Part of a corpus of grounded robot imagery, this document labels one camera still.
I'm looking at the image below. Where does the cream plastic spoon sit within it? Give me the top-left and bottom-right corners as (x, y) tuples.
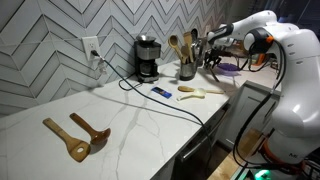
(176, 87), (207, 102)

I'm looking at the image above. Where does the grey metal utensil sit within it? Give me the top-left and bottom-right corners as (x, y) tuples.
(194, 37), (205, 67)

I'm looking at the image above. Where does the blue snack packet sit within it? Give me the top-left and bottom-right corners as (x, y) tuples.
(150, 86), (173, 99)

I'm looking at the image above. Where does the small wooden spoon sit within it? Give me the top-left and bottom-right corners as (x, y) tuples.
(180, 45), (191, 64)

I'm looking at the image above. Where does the purple plastic container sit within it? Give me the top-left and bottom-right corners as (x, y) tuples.
(216, 62), (242, 77)

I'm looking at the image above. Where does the wooden board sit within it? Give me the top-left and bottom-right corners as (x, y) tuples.
(208, 128), (264, 180)

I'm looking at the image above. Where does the black coffee maker cord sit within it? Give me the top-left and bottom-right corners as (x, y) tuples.
(118, 74), (143, 92)

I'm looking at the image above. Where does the dishwasher with bar handle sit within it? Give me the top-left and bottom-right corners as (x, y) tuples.
(172, 103), (232, 180)

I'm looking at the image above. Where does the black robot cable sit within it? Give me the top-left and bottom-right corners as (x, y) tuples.
(232, 31), (288, 171)

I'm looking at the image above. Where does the black steel coffee maker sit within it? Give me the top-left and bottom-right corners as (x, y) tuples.
(133, 34), (162, 84)

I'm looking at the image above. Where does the white wall outlet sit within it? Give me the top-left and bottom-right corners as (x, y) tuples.
(81, 35), (102, 62)

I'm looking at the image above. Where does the orange canister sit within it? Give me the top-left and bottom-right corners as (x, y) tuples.
(254, 52), (268, 66)

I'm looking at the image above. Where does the round-bowl wooden spoon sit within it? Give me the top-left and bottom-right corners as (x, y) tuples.
(167, 34), (185, 64)

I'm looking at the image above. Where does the dark brown wooden ladle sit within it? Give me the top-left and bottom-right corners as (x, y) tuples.
(69, 112), (112, 146)

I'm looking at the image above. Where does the long black power cord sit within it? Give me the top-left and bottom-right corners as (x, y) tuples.
(90, 49), (214, 178)

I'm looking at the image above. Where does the wooden spatula with hole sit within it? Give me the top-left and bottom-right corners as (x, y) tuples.
(42, 117), (92, 163)

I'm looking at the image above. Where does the flat wooden spatula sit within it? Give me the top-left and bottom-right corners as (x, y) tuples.
(182, 31), (195, 64)

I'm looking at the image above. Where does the steel utensil holder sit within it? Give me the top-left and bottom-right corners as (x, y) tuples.
(179, 59), (199, 82)

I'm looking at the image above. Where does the grey cabinet door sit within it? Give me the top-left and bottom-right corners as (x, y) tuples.
(218, 81), (283, 152)

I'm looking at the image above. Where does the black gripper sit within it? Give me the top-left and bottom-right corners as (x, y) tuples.
(203, 47), (223, 70)

